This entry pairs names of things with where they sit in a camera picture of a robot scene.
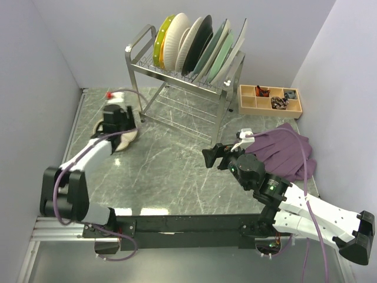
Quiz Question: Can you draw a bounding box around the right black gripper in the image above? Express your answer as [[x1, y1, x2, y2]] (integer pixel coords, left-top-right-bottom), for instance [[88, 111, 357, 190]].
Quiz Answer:
[[201, 141, 250, 190]]

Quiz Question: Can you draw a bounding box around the cream divided plate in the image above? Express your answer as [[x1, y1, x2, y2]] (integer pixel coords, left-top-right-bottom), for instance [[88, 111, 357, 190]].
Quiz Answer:
[[92, 120, 138, 152]]

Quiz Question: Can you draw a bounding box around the floral patterned plate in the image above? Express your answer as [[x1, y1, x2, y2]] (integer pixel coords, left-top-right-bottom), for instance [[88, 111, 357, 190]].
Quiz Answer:
[[163, 12, 190, 71], [175, 17, 204, 73]]

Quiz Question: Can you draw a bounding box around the dark brown rimmed plate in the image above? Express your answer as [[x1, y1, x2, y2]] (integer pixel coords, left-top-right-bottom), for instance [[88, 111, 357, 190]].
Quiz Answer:
[[181, 15, 213, 76]]

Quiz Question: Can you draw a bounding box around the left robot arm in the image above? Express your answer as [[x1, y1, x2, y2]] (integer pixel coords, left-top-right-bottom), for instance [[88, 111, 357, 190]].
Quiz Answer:
[[39, 104, 137, 237]]

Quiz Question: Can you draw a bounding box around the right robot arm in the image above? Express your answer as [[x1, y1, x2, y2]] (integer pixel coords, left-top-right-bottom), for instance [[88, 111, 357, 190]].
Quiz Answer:
[[201, 143, 375, 265]]

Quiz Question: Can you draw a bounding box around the steel dish rack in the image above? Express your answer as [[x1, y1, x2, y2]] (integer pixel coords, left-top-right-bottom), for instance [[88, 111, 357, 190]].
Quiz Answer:
[[125, 24, 245, 146]]

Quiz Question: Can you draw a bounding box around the orange black item in tray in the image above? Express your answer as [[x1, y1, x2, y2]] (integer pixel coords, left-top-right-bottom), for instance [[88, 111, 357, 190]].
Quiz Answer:
[[256, 85, 270, 97]]

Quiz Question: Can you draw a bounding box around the black base beam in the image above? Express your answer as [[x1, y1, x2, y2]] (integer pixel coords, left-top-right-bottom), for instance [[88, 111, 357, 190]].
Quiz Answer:
[[81, 213, 292, 255]]

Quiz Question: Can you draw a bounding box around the patterned cloth item in tray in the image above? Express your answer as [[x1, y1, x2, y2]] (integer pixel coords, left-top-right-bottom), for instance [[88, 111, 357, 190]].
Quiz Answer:
[[270, 97, 289, 110]]

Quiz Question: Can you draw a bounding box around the wooden compartment tray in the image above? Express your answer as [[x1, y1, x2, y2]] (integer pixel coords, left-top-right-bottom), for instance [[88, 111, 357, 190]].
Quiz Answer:
[[238, 85, 303, 119]]

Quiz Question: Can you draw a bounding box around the grey item in tray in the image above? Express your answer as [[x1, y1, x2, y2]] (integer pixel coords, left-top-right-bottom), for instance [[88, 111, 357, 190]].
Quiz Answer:
[[284, 91, 297, 100]]

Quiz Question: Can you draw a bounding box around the cream square plate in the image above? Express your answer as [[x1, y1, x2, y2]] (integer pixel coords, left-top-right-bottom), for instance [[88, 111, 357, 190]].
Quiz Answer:
[[205, 21, 232, 82]]

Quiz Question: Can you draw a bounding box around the light green plate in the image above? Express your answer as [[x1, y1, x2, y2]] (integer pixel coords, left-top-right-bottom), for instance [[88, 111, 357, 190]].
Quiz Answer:
[[206, 31, 234, 84]]

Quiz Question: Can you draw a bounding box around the dark teal round plate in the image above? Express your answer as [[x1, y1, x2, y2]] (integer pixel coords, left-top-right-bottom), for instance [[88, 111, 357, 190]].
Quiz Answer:
[[192, 19, 230, 83]]

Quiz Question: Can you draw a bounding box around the white square plate black rim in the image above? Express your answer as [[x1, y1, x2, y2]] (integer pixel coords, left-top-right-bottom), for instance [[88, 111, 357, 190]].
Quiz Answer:
[[218, 18, 248, 78]]

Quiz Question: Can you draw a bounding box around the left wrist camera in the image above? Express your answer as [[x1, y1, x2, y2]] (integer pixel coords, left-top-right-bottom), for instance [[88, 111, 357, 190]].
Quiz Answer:
[[106, 91, 124, 105]]

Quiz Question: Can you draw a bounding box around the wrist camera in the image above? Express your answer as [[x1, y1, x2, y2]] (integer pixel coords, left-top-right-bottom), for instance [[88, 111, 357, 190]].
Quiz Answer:
[[230, 128, 255, 152], [106, 91, 124, 105]]

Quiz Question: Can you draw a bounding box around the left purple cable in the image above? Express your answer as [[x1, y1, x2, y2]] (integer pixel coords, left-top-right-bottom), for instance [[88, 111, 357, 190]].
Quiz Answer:
[[52, 88, 148, 263]]

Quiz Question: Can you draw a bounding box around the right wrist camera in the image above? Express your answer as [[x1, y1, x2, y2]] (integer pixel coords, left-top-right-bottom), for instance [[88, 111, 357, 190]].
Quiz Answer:
[[230, 128, 255, 152]]

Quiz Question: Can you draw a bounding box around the aluminium rail frame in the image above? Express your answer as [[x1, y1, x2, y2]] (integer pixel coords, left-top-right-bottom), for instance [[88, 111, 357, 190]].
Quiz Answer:
[[17, 88, 108, 282]]

